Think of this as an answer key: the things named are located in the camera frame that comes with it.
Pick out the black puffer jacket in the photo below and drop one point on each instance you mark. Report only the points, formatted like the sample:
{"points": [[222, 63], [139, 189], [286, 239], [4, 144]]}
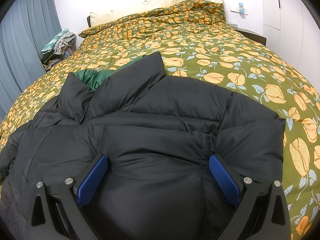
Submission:
{"points": [[155, 140]]}

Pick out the blue curtain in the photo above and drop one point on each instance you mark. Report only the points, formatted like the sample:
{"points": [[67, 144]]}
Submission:
{"points": [[25, 42]]}

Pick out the white wardrobe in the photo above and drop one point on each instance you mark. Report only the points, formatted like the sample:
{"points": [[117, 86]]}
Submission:
{"points": [[287, 17]]}

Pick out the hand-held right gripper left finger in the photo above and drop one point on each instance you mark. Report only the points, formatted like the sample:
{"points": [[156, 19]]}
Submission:
{"points": [[92, 180]]}

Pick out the pile of clothes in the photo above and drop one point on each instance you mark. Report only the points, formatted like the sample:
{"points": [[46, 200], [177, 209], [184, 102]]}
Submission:
{"points": [[60, 40]]}

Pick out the dark wooden nightstand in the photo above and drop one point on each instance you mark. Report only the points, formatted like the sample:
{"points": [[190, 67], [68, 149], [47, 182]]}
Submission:
{"points": [[255, 36]]}

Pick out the dark bed frame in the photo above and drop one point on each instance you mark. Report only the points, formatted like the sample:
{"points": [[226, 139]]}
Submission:
{"points": [[88, 21]]}

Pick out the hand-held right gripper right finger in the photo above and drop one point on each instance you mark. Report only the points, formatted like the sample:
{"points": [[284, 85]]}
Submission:
{"points": [[222, 177]]}

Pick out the cream padded headboard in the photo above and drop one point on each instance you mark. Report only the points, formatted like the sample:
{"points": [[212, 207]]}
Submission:
{"points": [[130, 11]]}

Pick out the green floral quilt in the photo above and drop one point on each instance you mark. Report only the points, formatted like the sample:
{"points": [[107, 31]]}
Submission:
{"points": [[225, 62]]}

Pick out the white wall socket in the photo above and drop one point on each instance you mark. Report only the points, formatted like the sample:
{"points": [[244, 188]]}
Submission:
{"points": [[235, 8]]}

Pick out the blue plug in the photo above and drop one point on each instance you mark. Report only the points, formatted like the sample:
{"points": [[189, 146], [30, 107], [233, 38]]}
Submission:
{"points": [[241, 8]]}

